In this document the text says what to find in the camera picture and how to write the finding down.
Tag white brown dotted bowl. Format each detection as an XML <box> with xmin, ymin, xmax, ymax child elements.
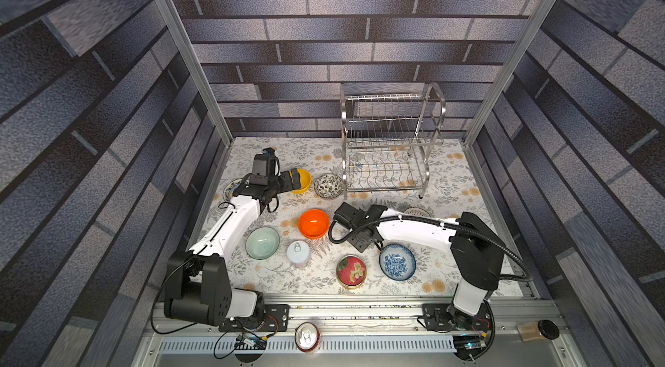
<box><xmin>404</xmin><ymin>207</ymin><xmax>432</xmax><ymax>218</ymax></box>

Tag red floral bowl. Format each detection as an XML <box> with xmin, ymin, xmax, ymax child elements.
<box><xmin>336</xmin><ymin>256</ymin><xmax>367</xmax><ymax>289</ymax></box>

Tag floral table mat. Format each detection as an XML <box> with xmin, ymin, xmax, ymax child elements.
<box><xmin>200</xmin><ymin>138</ymin><xmax>494</xmax><ymax>296</ymax></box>

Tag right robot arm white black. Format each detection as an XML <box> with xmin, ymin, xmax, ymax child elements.
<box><xmin>328</xmin><ymin>203</ymin><xmax>507</xmax><ymax>317</ymax></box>

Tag black white leaf bowl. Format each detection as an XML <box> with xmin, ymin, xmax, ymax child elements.
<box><xmin>314</xmin><ymin>173</ymin><xmax>346</xmax><ymax>199</ymax></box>

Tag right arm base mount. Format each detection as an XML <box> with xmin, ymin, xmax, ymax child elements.
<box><xmin>421</xmin><ymin>301</ymin><xmax>494</xmax><ymax>332</ymax></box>

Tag pale green ceramic bowl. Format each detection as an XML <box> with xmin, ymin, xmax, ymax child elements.
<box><xmin>245</xmin><ymin>227</ymin><xmax>281</xmax><ymax>261</ymax></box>

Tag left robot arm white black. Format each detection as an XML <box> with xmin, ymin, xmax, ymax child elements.
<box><xmin>163</xmin><ymin>169</ymin><xmax>301</xmax><ymax>326</ymax></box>

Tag blue white floral bowl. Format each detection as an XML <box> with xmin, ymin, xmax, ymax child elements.
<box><xmin>379</xmin><ymin>244</ymin><xmax>417</xmax><ymax>281</ymax></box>

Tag yellow plastic bowl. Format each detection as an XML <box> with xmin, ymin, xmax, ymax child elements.
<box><xmin>293</xmin><ymin>169</ymin><xmax>312</xmax><ymax>195</ymax></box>

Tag orange plastic bowl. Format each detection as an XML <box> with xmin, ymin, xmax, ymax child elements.
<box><xmin>298</xmin><ymin>209</ymin><xmax>330</xmax><ymax>240</ymax></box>

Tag stainless steel dish rack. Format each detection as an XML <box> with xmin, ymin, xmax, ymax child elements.
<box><xmin>340</xmin><ymin>83</ymin><xmax>447</xmax><ymax>199</ymax></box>

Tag blue yellow patterned plate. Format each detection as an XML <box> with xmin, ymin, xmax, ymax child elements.
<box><xmin>223</xmin><ymin>178</ymin><xmax>242</xmax><ymax>202</ymax></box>

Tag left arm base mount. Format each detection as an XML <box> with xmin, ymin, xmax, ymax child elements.
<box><xmin>218</xmin><ymin>304</ymin><xmax>291</xmax><ymax>334</ymax></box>

